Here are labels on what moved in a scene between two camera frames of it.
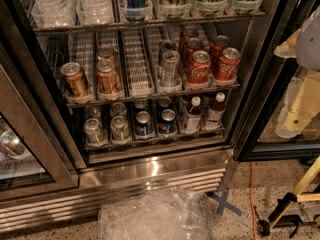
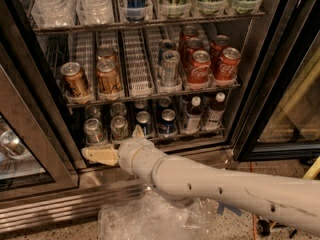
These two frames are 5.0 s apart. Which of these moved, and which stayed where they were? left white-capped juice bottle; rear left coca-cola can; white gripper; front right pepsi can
Moved: white gripper
Stayed: front right pepsi can; left white-capped juice bottle; rear left coca-cola can
